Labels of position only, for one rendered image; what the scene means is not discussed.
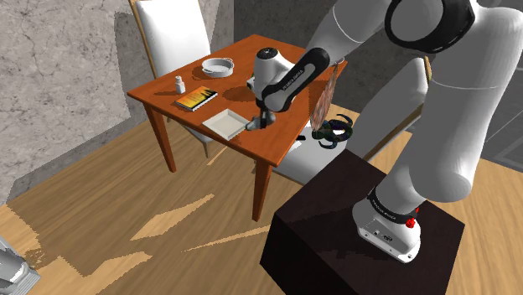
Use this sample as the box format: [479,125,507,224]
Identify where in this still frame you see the dark clawed figure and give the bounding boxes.
[312,113,355,150]

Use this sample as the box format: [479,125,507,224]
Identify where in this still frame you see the brown wooden table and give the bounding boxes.
[126,34,349,223]

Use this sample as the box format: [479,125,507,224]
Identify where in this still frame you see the grey round pan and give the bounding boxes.
[201,57,236,79]

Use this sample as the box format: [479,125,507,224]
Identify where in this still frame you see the dark robot stand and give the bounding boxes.
[260,148,466,295]

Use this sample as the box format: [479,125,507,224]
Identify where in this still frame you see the white chair with wooden frame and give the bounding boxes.
[127,0,215,158]

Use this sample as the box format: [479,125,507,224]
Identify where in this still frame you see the orange and black book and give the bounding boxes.
[174,85,219,112]

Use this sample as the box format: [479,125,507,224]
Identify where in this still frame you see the brown patterned flat board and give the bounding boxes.
[308,60,340,132]

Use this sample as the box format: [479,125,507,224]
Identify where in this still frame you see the white square tray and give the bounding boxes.
[202,108,251,142]

